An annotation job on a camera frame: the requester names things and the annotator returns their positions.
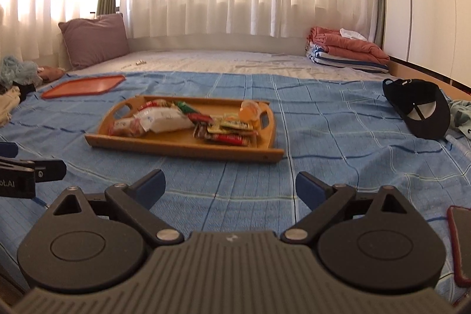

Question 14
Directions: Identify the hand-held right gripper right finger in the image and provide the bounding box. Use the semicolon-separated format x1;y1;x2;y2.
280;171;419;245

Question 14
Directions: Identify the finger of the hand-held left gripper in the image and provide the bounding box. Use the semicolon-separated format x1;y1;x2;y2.
34;159;67;184
0;142;19;159

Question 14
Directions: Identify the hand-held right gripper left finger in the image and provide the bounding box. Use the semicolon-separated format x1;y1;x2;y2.
46;169;184;247

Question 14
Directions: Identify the wooden tray with handles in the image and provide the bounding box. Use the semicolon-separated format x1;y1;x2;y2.
84;95;285;164

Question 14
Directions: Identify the red and white snack packet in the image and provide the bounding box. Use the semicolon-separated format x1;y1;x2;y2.
108;117;146;137

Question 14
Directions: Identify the red chips packet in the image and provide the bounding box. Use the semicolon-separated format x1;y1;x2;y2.
137;99;174;112

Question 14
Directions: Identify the brown nut snack packet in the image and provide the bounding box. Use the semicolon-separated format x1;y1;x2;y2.
189;113;215;138

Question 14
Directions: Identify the green snack packet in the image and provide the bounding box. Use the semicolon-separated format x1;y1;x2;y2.
173;101;201;116

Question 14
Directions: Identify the yellow green snack pouch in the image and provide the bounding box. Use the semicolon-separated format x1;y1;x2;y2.
206;123;254;135

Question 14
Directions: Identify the red biscuit packet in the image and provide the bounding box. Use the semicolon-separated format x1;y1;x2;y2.
202;132;255;146

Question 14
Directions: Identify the pink jelly cup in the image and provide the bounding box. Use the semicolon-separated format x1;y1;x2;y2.
239;100;263;124

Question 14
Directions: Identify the blue checked blanket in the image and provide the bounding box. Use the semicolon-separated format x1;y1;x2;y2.
0;71;471;300

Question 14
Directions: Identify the black cloth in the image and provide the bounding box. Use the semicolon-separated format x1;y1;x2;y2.
11;80;37;103

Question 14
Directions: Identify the light blue cloth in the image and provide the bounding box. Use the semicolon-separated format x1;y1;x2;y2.
0;56;43;87

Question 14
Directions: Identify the pink brown cloth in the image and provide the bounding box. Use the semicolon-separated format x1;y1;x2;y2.
37;66;67;81

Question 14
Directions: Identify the orange plastic tray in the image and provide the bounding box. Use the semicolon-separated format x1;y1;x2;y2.
41;75;126;100

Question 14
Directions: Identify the folded blue striped towel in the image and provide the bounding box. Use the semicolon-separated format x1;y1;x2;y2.
306;42;389;74

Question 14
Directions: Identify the black cap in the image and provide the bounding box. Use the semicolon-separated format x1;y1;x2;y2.
383;79;452;139

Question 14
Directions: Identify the purple pillow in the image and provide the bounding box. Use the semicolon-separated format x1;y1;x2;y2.
58;13;129;70

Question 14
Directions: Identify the folded blankets stack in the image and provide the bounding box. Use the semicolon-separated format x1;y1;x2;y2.
307;26;391;65

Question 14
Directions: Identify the white quilted mattress pad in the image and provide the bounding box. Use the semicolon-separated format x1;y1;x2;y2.
69;50;399;84

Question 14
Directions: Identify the white folded cloth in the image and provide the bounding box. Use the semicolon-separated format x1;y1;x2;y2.
339;28;368;41

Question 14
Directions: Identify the red phone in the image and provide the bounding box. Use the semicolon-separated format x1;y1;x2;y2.
447;205;471;287

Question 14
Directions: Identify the teal garment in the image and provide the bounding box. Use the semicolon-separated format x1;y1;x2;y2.
450;99;471;140

